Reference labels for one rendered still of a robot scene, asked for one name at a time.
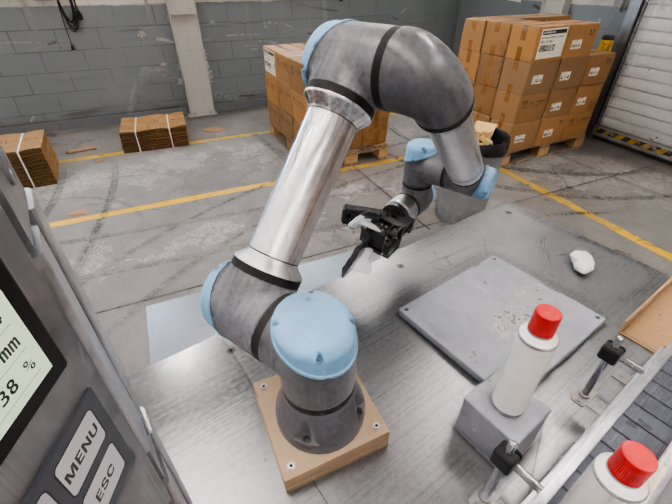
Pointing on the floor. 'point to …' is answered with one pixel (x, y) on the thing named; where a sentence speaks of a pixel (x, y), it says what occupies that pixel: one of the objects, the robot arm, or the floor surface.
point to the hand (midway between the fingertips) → (342, 252)
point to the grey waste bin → (449, 207)
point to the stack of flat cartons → (31, 158)
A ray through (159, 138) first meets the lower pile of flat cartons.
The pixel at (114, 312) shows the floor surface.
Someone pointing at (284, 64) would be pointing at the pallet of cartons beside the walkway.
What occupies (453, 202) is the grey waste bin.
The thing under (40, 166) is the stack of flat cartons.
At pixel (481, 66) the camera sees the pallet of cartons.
